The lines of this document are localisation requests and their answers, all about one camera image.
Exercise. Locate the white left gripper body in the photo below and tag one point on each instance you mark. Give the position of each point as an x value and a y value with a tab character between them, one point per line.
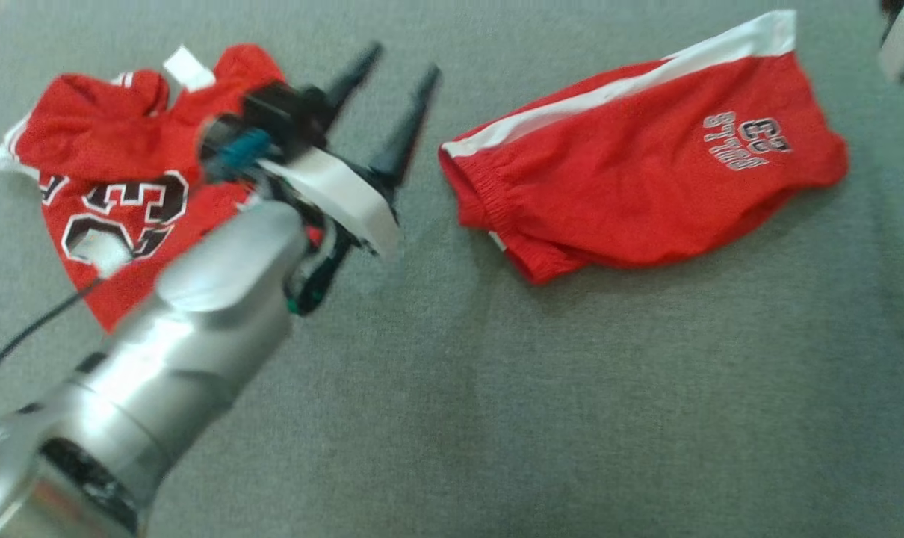
340	187

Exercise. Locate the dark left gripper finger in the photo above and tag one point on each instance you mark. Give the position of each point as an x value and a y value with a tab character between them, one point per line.
355	71
407	131

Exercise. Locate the red shorts with white stripe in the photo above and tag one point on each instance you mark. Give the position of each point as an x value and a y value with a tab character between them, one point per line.
646	179

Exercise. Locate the red number 23 jersey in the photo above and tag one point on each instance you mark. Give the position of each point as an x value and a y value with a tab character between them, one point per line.
86	142

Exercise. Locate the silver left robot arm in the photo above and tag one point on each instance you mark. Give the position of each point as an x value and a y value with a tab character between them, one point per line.
175	351

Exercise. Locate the grey fabric sofa seat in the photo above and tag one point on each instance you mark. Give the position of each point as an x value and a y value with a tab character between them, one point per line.
534	388

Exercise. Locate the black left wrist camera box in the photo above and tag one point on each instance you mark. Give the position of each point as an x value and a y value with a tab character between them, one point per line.
284	112

